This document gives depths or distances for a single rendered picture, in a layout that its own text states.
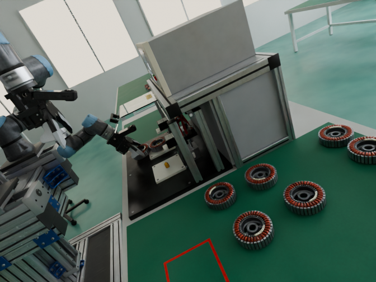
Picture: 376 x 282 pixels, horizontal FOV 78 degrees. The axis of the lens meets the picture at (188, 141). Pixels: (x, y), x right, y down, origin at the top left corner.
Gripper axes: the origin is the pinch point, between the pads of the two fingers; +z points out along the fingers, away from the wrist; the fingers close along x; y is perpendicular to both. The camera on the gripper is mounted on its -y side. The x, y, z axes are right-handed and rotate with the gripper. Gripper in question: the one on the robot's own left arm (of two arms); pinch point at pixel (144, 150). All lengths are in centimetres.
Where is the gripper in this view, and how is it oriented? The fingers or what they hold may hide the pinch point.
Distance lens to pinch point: 135.6
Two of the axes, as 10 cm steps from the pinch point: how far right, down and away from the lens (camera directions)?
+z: 7.4, 5.2, 4.3
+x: 2.6, 3.7, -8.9
